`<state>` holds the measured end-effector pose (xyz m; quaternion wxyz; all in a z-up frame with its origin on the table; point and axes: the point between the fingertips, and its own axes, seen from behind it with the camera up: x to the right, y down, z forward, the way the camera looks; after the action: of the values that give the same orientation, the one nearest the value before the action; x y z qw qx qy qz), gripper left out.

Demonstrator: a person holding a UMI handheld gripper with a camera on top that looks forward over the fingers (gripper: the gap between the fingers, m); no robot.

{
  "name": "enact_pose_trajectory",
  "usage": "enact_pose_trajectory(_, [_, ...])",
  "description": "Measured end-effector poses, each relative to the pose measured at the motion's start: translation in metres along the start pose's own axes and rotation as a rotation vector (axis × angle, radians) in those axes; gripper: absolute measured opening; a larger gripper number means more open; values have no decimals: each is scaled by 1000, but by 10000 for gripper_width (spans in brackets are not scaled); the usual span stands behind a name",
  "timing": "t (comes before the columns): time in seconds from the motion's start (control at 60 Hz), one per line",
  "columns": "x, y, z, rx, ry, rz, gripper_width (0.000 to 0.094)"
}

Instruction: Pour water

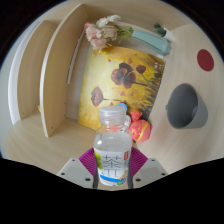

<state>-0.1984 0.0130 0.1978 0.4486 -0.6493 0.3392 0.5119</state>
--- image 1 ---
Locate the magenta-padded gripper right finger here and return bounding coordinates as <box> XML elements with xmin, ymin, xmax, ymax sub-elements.
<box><xmin>128</xmin><ymin>146</ymin><xmax>169</xmax><ymax>190</ymax></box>

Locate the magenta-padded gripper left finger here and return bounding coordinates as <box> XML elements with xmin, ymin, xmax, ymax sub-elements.
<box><xmin>57</xmin><ymin>147</ymin><xmax>100</xmax><ymax>190</ymax></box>

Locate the clear plastic drink bottle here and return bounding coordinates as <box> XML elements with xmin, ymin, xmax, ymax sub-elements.
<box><xmin>93</xmin><ymin>105</ymin><xmax>133</xmax><ymax>188</ymax></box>

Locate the red plush mascot toy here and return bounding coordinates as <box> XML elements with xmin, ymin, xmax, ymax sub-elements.
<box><xmin>116</xmin><ymin>102</ymin><xmax>153</xmax><ymax>144</ymax></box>

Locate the grey plastic cup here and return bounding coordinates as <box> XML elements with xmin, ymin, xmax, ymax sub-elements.
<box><xmin>165</xmin><ymin>83</ymin><xmax>209</xmax><ymax>130</ymax></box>

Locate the light wooden desk shelf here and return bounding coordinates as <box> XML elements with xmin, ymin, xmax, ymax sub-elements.
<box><xmin>8</xmin><ymin>3</ymin><xmax>89</xmax><ymax>138</ymax></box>

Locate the yellow poppy flower painting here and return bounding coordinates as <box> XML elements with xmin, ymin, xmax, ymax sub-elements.
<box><xmin>77</xmin><ymin>45</ymin><xmax>167</xmax><ymax>131</ymax></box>

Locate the white light bar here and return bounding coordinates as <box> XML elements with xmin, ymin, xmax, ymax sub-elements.
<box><xmin>66</xmin><ymin>29</ymin><xmax>84</xmax><ymax>85</ymax></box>

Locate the flat round red coaster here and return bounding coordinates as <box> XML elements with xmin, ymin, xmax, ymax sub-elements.
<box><xmin>196</xmin><ymin>48</ymin><xmax>215</xmax><ymax>72</ymax></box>

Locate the tall pale green vase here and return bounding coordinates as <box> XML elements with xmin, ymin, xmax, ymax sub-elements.
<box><xmin>131</xmin><ymin>29</ymin><xmax>173</xmax><ymax>56</ymax></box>

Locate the small potted green plant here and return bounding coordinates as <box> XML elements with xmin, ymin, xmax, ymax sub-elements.
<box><xmin>153</xmin><ymin>22</ymin><xmax>177</xmax><ymax>43</ymax></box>

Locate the pink and white flower bouquet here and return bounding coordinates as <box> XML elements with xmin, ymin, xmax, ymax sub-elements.
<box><xmin>83</xmin><ymin>14</ymin><xmax>134</xmax><ymax>53</ymax></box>

